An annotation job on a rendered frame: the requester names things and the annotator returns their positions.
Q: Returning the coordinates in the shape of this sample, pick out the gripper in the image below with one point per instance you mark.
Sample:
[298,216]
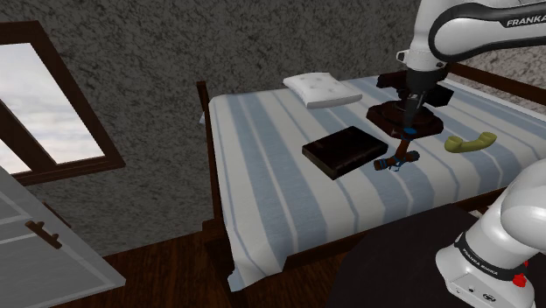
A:
[424,79]

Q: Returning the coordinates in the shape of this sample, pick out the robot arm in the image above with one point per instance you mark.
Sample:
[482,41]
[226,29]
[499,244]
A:
[477,38]

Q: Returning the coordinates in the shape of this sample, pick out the olive green phone handset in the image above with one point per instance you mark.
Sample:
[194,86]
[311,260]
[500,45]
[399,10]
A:
[465,146]

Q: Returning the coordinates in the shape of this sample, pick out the white pillow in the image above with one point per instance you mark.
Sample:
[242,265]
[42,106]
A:
[320,88]

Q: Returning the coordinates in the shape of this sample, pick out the dark brown book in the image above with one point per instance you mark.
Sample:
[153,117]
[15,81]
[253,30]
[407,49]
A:
[343,151]

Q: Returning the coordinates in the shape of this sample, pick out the bed with striped blue cover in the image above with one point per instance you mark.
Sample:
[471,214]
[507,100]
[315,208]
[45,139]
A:
[264,170]

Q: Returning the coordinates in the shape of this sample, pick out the window with brown frame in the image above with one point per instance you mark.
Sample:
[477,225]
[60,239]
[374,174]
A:
[38,106]

